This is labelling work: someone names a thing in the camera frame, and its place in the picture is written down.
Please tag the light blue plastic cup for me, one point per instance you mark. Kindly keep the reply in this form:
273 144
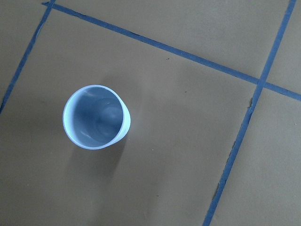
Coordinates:
95 117

